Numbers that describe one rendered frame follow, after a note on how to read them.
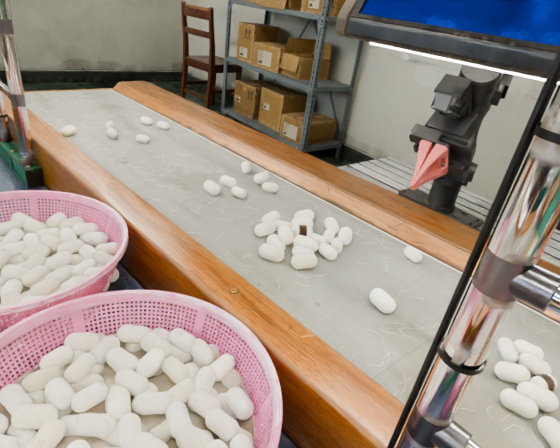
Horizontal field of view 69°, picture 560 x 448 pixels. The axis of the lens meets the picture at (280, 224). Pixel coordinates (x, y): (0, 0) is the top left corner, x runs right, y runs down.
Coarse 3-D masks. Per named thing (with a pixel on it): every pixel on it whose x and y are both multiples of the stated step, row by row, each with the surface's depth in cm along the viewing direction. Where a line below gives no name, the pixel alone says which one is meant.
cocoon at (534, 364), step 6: (522, 354) 46; (528, 354) 45; (522, 360) 45; (528, 360) 45; (534, 360) 45; (540, 360) 45; (528, 366) 45; (534, 366) 44; (540, 366) 44; (546, 366) 44; (534, 372) 45; (540, 372) 44; (546, 372) 44
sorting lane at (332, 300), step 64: (128, 128) 98; (192, 192) 73; (256, 192) 77; (256, 256) 58; (320, 256) 60; (384, 256) 63; (320, 320) 48; (384, 320) 50; (512, 320) 53; (384, 384) 41; (512, 384) 44
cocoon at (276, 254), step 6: (264, 246) 57; (270, 246) 57; (264, 252) 57; (270, 252) 56; (276, 252) 56; (282, 252) 56; (264, 258) 57; (270, 258) 57; (276, 258) 56; (282, 258) 57
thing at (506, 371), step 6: (498, 366) 44; (504, 366) 43; (510, 366) 43; (516, 366) 43; (522, 366) 43; (498, 372) 43; (504, 372) 43; (510, 372) 43; (516, 372) 43; (522, 372) 43; (528, 372) 43; (504, 378) 43; (510, 378) 43; (516, 378) 43; (522, 378) 43; (528, 378) 43
